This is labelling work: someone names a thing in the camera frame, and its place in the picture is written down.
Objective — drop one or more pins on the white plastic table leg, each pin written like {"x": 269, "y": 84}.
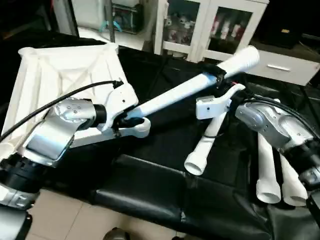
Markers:
{"x": 175, "y": 95}
{"x": 292, "y": 185}
{"x": 207, "y": 145}
{"x": 267, "y": 175}

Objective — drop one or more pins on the white plastic table top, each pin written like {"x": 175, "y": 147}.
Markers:
{"x": 55, "y": 75}

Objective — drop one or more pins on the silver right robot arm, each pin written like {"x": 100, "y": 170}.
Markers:
{"x": 275, "y": 125}

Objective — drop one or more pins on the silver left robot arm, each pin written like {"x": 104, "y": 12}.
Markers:
{"x": 55, "y": 130}

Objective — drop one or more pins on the white glass door cabinet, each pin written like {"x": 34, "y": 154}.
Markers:
{"x": 200, "y": 30}

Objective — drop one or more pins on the black mat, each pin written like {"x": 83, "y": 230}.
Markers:
{"x": 165, "y": 165}

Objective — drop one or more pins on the white drawer unit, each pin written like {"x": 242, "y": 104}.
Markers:
{"x": 290, "y": 67}

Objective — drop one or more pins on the black speaker box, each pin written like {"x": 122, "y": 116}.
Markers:
{"x": 282, "y": 32}

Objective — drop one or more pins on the clear plastic storage box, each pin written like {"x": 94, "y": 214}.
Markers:
{"x": 127, "y": 17}

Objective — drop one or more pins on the grey metal pole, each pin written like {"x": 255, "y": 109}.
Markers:
{"x": 111, "y": 20}

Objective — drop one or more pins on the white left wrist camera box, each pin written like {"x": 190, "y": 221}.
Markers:
{"x": 122, "y": 102}

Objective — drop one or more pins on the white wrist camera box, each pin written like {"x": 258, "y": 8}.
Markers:
{"x": 215, "y": 106}
{"x": 122, "y": 102}

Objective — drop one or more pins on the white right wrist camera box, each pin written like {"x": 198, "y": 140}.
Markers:
{"x": 215, "y": 106}

